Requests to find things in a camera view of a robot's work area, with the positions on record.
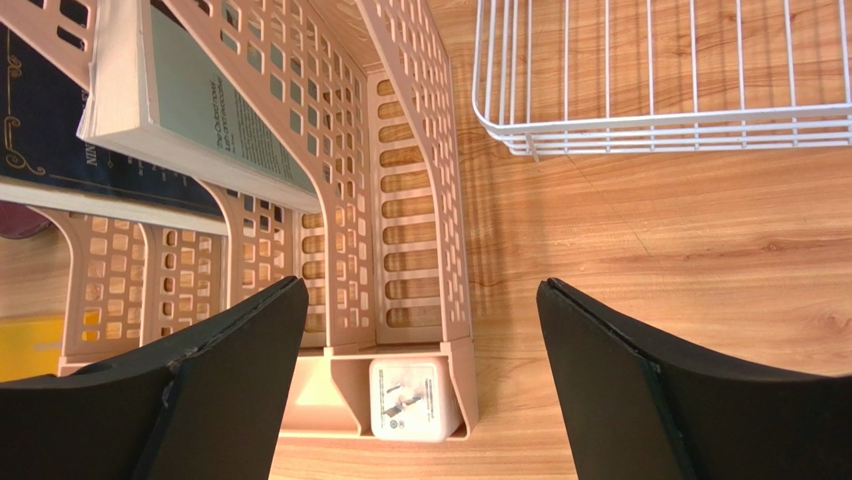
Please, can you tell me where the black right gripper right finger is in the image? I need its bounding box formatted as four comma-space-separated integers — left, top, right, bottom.
536, 278, 851, 479

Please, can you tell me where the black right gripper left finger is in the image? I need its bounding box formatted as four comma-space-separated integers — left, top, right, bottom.
1, 277, 308, 479

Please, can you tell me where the red floral plate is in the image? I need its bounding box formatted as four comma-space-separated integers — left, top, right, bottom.
0, 201, 52, 240

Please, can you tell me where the yellow acrylic sheet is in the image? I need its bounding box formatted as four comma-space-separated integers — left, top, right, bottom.
1, 315, 64, 382

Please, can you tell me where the white power adapter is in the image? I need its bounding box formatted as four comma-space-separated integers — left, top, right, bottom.
369, 357, 462, 443

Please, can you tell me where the dark navy book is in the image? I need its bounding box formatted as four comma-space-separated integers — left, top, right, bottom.
1, 27, 226, 235

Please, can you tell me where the pink plastic file organizer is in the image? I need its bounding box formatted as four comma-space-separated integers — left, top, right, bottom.
0, 0, 481, 441

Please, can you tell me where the white wire dish rack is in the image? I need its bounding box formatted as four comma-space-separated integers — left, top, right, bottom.
472, 0, 851, 159

